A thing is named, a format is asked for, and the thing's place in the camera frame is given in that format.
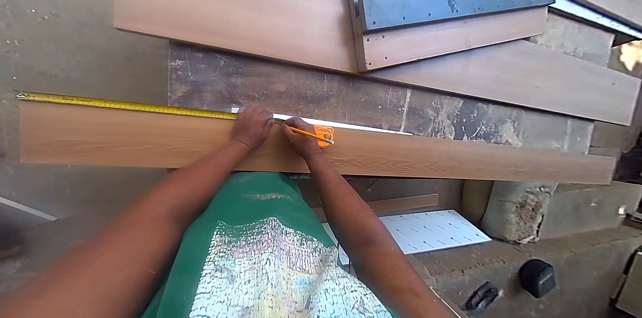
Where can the person's left hand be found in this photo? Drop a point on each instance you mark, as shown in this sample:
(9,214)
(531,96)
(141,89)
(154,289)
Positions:
(250,130)

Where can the thin white strip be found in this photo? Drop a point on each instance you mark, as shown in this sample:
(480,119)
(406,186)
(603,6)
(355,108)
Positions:
(346,125)

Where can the white board with dark marks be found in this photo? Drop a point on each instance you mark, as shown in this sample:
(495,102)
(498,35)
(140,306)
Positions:
(436,230)

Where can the orange pencil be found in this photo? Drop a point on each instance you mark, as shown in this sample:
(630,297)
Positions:
(306,133)

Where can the short brown wooden strip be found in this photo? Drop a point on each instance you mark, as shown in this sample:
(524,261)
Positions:
(401,203)

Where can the person's right fingers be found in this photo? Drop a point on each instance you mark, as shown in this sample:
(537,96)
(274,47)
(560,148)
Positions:
(293,125)

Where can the narrow white floor strip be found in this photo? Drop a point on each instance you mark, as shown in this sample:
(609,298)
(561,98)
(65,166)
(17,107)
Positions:
(27,209)

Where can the worn concrete block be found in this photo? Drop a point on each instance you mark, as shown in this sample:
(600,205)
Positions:
(514,212)

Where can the person's left forearm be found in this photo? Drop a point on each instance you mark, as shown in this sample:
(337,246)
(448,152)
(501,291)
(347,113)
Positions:
(160,222)

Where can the person's left fingers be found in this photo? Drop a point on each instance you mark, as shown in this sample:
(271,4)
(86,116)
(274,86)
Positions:
(260,112)

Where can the person's body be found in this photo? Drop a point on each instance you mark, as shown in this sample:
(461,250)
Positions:
(266,258)

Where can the wide light brown board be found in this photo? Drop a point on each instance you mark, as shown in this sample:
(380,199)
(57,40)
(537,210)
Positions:
(251,17)

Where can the crumpled black object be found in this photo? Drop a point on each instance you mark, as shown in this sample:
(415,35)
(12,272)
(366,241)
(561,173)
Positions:
(482,297)

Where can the black rounded cap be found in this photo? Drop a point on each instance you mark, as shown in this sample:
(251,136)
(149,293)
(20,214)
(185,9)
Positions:
(537,278)

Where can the person's right hand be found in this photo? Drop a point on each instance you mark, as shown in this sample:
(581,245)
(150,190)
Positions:
(304,143)

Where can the yellow tape measure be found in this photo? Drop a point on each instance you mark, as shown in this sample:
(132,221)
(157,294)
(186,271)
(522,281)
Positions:
(150,108)

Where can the person's right forearm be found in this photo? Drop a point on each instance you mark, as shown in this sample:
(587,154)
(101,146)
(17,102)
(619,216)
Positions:
(364,225)

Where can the blue and brown wooden frame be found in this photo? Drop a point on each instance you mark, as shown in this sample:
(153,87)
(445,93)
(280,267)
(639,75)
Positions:
(451,4)

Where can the long narrow wood-grain plank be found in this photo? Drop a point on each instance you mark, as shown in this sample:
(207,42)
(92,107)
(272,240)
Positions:
(431,160)

